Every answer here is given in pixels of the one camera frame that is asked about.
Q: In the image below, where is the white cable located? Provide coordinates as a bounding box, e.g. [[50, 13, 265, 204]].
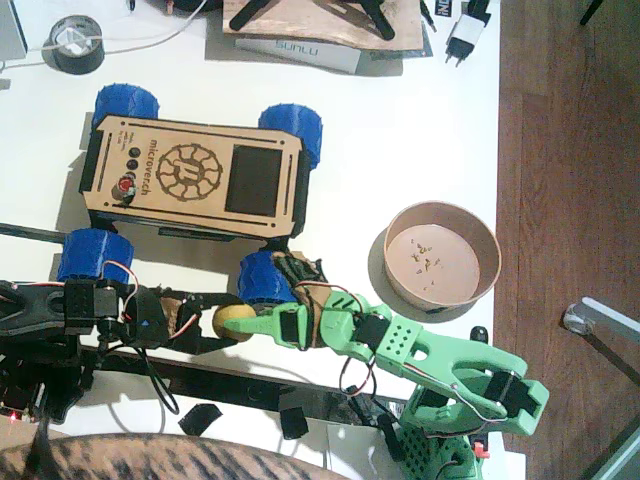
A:
[[0, 0, 209, 71]]

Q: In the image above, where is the black furniture leg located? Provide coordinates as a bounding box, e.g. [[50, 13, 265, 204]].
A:
[[578, 0, 607, 27]]

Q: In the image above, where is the thin black bar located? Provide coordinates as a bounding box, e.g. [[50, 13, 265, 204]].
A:
[[0, 222, 69, 242]]

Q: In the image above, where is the black stand leg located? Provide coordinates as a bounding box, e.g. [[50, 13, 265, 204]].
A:
[[357, 0, 397, 41], [228, 0, 275, 31]]

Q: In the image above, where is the white charger plug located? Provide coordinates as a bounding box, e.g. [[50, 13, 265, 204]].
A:
[[52, 24, 99, 57]]

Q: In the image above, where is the round cardboard bowl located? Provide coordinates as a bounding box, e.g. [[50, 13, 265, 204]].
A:
[[382, 199, 503, 316]]

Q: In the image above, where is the black flat bar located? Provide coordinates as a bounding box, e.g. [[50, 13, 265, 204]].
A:
[[79, 344, 409, 426]]

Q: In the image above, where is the black clamp handle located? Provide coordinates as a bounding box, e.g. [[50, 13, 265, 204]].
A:
[[348, 394, 377, 429], [375, 412, 407, 462]]

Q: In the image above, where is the black cable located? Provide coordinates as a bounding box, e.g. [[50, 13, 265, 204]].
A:
[[133, 344, 180, 417]]

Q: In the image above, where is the crumpled dark tape piece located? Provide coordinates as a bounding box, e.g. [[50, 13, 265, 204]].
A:
[[277, 398, 310, 441]]

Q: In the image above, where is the black tape piece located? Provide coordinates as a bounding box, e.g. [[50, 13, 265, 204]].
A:
[[178, 402, 223, 436]]

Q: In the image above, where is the grey metal frame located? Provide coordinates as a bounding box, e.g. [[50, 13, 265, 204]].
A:
[[582, 424, 640, 480]]

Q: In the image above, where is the wooden top rover body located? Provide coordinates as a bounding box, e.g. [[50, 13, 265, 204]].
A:
[[78, 114, 310, 240]]

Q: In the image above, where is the white SUNLU box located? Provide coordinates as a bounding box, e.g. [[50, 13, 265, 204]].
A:
[[234, 34, 361, 76]]

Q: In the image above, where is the blue rover wheel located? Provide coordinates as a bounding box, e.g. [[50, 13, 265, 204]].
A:
[[234, 249, 301, 307], [57, 227, 135, 284], [92, 83, 161, 129], [257, 103, 324, 171]]

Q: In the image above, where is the red emergency stop button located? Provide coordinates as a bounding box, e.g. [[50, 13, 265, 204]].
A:
[[113, 174, 139, 207]]

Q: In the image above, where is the grey metal leg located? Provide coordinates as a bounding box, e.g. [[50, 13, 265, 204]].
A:
[[562, 295, 640, 381]]

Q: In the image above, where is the striped brown surface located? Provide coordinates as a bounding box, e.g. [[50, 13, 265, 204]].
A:
[[0, 432, 351, 480]]

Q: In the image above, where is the wooden board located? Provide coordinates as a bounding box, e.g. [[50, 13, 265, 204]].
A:
[[222, 0, 424, 51]]

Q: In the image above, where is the white black power adapter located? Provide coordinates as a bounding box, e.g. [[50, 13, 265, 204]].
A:
[[442, 0, 494, 69]]

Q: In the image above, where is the black tape roll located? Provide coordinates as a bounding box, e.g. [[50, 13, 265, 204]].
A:
[[42, 14, 106, 76]]

